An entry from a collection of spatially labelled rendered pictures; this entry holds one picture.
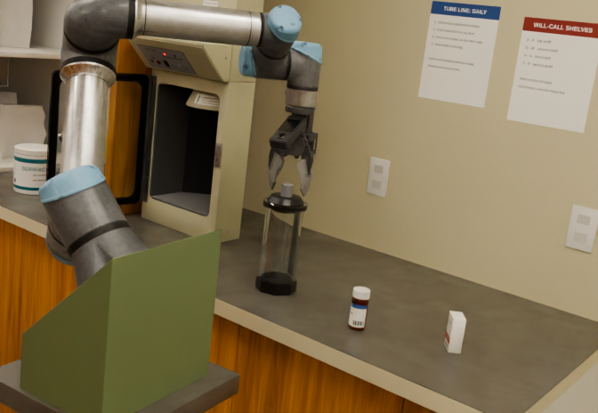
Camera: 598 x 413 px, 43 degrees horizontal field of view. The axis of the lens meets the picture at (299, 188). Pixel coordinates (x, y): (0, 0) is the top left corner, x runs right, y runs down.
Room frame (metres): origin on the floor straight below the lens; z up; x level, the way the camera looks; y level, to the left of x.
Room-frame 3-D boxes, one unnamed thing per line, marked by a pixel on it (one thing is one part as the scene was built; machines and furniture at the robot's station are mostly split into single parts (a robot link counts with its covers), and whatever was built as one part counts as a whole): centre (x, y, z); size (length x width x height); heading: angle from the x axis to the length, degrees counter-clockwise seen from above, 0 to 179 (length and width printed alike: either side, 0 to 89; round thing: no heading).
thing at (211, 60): (2.16, 0.39, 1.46); 0.32 x 0.11 x 0.10; 53
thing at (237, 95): (2.31, 0.28, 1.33); 0.32 x 0.25 x 0.77; 53
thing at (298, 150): (1.83, 0.02, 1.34); 0.09 x 0.08 x 0.12; 158
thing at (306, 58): (1.82, 0.02, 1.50); 0.09 x 0.08 x 0.11; 109
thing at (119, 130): (2.18, 0.60, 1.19); 0.30 x 0.01 x 0.40; 133
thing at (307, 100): (1.82, 0.02, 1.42); 0.08 x 0.08 x 0.05
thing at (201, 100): (2.28, 0.28, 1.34); 0.18 x 0.18 x 0.05
